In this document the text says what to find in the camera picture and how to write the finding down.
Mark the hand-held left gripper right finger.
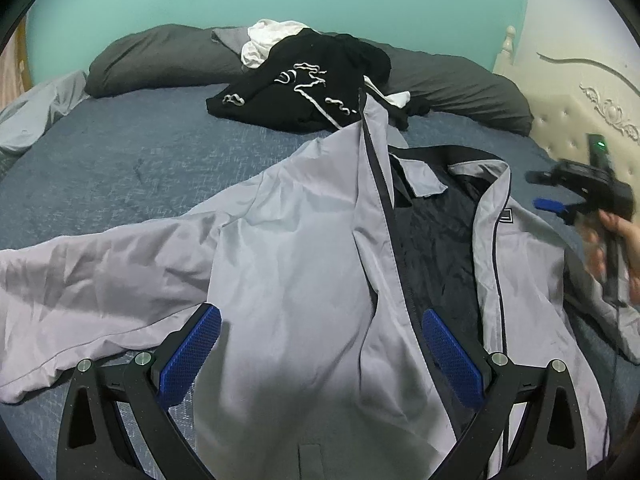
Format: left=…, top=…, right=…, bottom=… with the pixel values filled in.
left=422, top=308, right=586, bottom=480

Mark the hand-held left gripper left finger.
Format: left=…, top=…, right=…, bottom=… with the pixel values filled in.
left=56, top=304, right=223, bottom=480

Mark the grey jacket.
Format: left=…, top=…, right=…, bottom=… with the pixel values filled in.
left=0, top=87, right=640, bottom=480

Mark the person's right hand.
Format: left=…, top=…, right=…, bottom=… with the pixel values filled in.
left=580, top=211, right=640, bottom=306

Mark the cream tufted headboard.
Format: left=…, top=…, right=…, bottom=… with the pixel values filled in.
left=492, top=25, right=640, bottom=181

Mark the blue patterned bed sheet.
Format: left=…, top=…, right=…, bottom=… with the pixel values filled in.
left=0, top=85, right=640, bottom=480

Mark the black printed garment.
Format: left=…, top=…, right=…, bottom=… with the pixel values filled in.
left=206, top=29, right=426, bottom=133

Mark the light grey blanket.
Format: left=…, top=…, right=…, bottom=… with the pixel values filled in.
left=0, top=70, right=91, bottom=157

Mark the grey pillowcase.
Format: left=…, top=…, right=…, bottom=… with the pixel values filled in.
left=212, top=27, right=253, bottom=56

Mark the white garment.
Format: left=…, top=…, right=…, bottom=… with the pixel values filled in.
left=241, top=20, right=308, bottom=70

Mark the pink curtain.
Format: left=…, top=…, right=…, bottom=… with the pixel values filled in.
left=0, top=20, right=32, bottom=111

